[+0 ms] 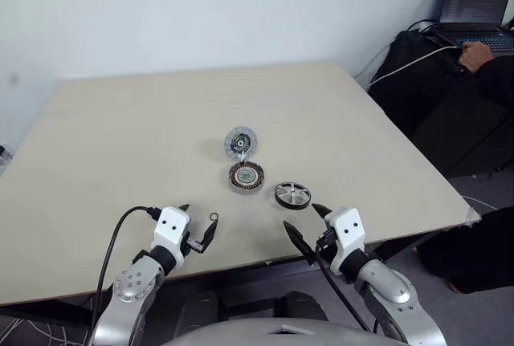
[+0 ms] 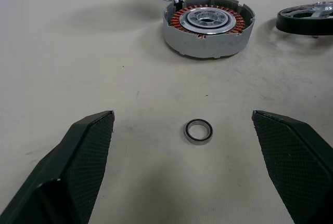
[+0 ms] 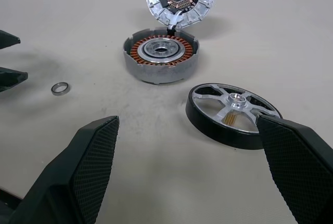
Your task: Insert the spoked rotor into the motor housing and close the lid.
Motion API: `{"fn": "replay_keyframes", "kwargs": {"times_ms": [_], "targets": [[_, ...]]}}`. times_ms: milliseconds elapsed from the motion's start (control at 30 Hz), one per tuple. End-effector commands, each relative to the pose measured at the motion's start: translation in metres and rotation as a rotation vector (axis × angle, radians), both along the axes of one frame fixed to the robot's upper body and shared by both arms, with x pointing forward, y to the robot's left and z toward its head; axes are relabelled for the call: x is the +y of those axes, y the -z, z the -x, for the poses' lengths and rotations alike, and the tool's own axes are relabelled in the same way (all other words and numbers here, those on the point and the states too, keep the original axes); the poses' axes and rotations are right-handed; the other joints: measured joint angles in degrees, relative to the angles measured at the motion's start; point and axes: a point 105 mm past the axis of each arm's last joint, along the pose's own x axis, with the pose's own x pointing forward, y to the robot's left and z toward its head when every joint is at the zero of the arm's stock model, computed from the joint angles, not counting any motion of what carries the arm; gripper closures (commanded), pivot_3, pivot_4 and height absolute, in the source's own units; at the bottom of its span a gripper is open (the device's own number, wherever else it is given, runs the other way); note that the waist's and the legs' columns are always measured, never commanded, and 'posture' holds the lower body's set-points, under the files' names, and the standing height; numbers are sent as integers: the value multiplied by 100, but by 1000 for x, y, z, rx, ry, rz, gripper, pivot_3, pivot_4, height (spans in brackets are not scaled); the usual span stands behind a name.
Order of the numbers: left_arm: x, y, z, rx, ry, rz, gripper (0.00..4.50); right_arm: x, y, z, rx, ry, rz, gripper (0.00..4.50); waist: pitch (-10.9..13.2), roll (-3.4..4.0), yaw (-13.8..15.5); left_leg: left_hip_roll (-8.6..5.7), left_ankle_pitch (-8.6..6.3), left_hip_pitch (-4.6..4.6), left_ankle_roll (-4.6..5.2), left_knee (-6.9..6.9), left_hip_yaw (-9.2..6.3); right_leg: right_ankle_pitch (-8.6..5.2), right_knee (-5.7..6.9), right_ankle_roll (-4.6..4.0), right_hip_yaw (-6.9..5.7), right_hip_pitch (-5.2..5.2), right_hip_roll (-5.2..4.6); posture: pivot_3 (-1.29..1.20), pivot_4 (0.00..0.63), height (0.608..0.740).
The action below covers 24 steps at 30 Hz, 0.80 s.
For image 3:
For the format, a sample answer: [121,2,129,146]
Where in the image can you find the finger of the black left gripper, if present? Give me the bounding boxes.
[0,29,21,50]
[0,67,29,94]

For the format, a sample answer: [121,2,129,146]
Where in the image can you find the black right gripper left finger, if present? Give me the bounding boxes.
[7,115,120,224]

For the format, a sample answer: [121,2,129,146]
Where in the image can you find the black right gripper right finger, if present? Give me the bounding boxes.
[256,114,333,224]

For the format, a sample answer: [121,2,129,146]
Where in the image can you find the silver motor housing copper windings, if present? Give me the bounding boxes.
[122,28,200,85]

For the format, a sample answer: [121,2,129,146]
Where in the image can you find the silver motor cover circuit board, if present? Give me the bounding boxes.
[144,0,217,30]

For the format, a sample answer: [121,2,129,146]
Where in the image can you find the black rotor silver spokes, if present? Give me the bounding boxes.
[185,82,284,150]

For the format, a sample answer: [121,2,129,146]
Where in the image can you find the small steel bearing ring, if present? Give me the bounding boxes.
[50,82,71,96]

